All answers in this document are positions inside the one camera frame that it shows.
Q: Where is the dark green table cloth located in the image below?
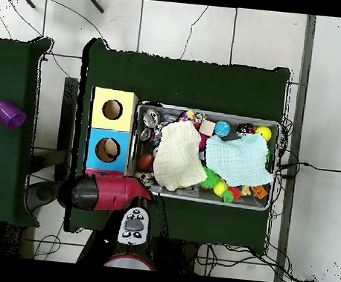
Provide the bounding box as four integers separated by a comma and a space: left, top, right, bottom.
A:
63, 36, 293, 256

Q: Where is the beige foam block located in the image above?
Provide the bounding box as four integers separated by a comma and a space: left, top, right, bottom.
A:
199, 118, 217, 138

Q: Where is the grey floor base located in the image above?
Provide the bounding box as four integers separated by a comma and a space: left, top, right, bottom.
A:
25, 177, 63, 214

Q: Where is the wooden box with three holes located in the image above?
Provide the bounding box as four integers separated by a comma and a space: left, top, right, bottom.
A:
82, 86, 140, 179

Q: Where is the blue globe ball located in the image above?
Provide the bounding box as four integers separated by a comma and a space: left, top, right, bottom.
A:
213, 119, 232, 138

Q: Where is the clear mesh bin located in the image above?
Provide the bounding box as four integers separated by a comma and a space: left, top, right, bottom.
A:
124, 100, 283, 213

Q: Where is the black furniture frame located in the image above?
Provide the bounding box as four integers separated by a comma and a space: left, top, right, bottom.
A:
28, 74, 81, 185

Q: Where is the black power cable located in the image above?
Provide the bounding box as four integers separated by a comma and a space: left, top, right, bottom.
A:
278, 159, 341, 176

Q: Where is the crushed printed drink can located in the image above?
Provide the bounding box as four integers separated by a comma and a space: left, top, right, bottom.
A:
141, 107, 162, 129

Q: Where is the red and black crushed can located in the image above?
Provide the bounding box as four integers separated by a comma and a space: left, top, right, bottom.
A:
235, 121, 256, 138

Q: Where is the dark green side cloth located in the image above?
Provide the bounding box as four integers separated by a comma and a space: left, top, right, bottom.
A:
0, 33, 57, 228

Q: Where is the brown ball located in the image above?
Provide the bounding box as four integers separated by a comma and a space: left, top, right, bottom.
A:
136, 151, 156, 173

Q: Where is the yellow ball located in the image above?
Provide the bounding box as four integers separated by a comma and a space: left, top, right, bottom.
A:
254, 124, 273, 143

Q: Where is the light blue waffle cloth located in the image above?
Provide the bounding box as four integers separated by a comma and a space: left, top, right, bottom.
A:
202, 128, 279, 191

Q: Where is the colourful spotted cloth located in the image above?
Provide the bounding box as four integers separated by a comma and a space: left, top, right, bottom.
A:
177, 107, 207, 127

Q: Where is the green spiky ball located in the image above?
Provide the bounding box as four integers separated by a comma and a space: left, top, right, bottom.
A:
198, 166, 223, 190

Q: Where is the cream waffle cloth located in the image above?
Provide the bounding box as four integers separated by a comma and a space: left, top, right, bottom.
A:
150, 118, 213, 195

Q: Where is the purple plastic cup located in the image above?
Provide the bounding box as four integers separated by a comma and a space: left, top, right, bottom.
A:
0, 99, 28, 131

